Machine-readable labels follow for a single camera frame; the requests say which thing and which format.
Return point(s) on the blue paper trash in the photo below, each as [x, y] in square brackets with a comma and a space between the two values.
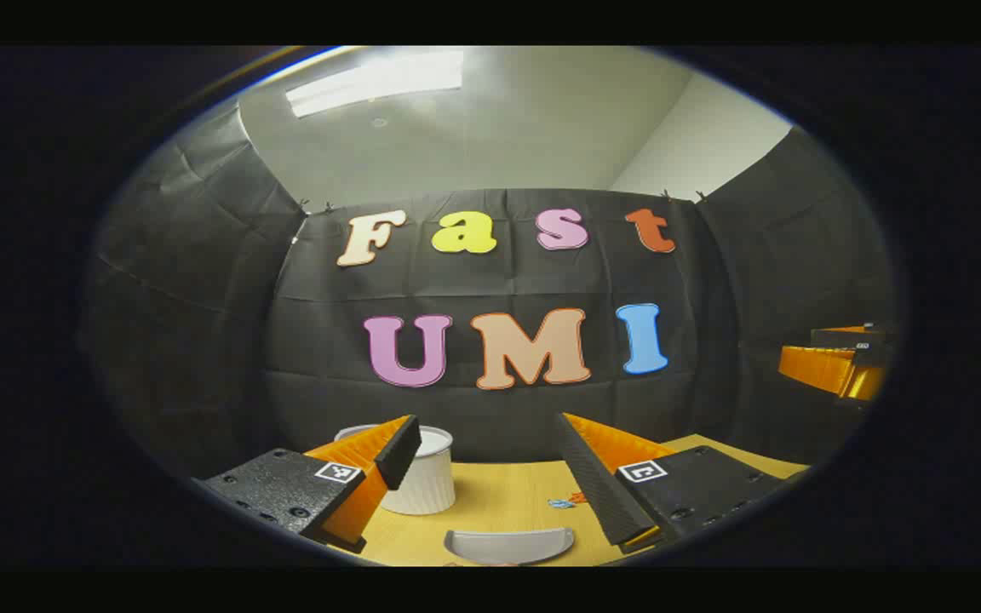
[559, 503]

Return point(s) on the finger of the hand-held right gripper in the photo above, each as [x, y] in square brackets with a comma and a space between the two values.
[848, 339]
[818, 368]

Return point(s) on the wooden desktop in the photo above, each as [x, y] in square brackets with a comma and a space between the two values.
[507, 494]

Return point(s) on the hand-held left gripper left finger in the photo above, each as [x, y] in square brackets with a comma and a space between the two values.
[397, 451]

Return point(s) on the white ribbed garbage bin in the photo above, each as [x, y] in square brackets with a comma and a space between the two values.
[427, 485]

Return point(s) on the gray plastic dustpan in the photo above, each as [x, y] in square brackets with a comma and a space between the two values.
[507, 545]

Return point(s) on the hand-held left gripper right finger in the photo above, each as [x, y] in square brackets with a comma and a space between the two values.
[597, 485]

